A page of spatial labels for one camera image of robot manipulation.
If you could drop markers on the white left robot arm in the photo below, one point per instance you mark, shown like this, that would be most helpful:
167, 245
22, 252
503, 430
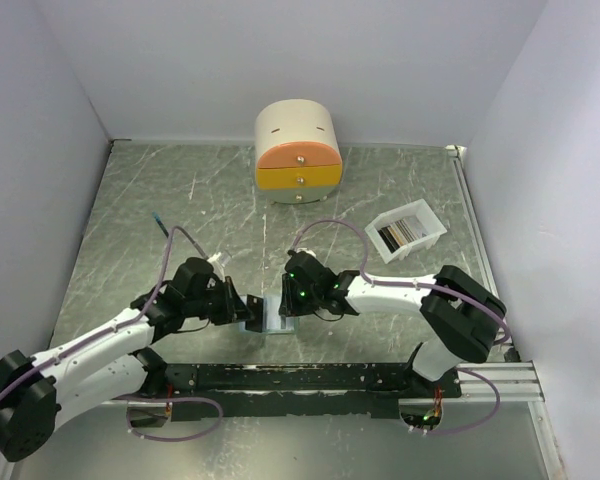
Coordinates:
42, 392

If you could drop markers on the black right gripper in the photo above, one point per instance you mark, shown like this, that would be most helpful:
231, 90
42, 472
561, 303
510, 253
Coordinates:
288, 306

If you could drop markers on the mint green card holder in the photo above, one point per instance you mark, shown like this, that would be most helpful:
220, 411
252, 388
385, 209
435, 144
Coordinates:
268, 320

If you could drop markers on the white card tray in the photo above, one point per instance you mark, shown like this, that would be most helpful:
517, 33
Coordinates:
419, 208

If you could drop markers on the black VIP credit card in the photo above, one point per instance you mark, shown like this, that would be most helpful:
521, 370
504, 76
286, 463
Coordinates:
255, 322

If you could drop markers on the blue pen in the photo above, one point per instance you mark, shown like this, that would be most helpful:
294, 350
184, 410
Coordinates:
161, 224

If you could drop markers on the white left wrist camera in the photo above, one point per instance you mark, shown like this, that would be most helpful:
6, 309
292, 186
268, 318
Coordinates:
219, 262

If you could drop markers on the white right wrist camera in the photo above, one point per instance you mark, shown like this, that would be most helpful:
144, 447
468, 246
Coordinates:
305, 250

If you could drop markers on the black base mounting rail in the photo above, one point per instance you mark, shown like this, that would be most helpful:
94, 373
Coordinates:
311, 389

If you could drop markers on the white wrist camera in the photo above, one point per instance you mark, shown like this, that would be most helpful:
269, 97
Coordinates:
219, 262
305, 250

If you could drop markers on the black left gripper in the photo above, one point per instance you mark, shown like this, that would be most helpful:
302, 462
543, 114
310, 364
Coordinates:
238, 310

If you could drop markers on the round pastel drawer cabinet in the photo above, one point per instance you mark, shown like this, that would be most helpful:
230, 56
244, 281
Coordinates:
298, 160

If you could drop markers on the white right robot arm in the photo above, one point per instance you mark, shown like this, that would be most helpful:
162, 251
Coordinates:
464, 316

